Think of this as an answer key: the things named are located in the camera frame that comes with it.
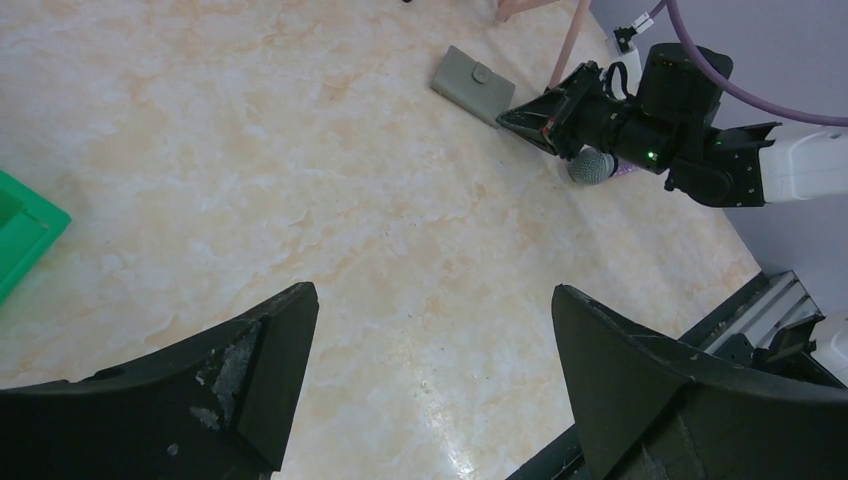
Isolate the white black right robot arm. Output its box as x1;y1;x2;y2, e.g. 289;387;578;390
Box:
496;43;847;208

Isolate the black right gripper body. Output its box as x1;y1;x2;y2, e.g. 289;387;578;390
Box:
541;43;734;175

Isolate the green plastic bin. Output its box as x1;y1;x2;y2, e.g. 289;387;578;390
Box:
1;171;72;303

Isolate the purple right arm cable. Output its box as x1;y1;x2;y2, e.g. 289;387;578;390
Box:
645;0;848;128

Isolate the grey card holder wallet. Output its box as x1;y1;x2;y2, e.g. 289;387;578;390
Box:
430;45;516;129

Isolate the purple glitter microphone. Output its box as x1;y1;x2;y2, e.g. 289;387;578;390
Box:
567;147;638;186

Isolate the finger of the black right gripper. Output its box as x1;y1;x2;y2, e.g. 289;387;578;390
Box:
496;90;564;156

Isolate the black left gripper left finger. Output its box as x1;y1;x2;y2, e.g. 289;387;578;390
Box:
1;282;319;479

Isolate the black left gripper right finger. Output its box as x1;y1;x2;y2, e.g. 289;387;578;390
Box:
551;285;847;479

